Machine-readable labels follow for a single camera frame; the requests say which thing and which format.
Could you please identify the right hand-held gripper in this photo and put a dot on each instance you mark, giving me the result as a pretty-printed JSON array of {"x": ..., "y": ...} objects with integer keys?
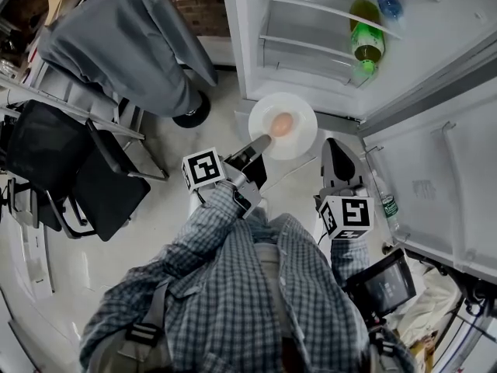
[{"x": 349, "y": 216}]

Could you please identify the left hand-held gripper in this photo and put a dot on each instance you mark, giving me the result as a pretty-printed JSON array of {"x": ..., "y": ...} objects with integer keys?
[{"x": 204, "y": 168}]

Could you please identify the brown egg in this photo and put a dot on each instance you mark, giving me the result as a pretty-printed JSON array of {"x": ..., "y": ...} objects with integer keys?
[{"x": 282, "y": 124}]

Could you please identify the white round plate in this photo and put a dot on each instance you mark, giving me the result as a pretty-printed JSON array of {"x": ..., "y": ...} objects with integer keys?
[{"x": 299, "y": 138}]

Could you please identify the white fridge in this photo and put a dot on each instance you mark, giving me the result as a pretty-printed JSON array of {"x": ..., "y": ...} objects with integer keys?
[{"x": 446, "y": 138}]

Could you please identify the person's left forearm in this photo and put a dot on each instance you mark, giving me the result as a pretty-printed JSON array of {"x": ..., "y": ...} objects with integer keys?
[{"x": 209, "y": 227}]

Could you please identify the person's right forearm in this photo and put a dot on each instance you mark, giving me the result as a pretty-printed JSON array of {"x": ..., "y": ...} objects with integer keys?
[{"x": 349, "y": 259}]

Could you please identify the clear water bottle green label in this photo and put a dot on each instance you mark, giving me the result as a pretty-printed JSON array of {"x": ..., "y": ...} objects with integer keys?
[{"x": 389, "y": 208}]

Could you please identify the black screen device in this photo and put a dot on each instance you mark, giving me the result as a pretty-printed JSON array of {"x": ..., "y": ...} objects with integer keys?
[{"x": 384, "y": 286}]

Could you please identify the green plastic bottle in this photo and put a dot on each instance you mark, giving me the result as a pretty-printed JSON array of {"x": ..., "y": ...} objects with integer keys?
[{"x": 368, "y": 37}]

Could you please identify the white plastic bag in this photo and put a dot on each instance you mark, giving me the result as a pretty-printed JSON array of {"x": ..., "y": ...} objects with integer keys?
[{"x": 431, "y": 297}]

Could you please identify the person's plaid shirt torso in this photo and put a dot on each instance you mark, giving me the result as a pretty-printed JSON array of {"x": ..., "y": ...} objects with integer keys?
[{"x": 233, "y": 309}]

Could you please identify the black metal stand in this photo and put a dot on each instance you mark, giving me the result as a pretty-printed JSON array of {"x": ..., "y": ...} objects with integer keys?
[{"x": 475, "y": 305}]

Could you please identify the black metal-frame chair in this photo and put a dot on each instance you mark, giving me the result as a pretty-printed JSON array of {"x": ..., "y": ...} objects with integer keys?
[{"x": 105, "y": 185}]

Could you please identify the silver metal table frame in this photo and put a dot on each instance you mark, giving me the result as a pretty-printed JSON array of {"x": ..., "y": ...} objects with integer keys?
[{"x": 70, "y": 105}]

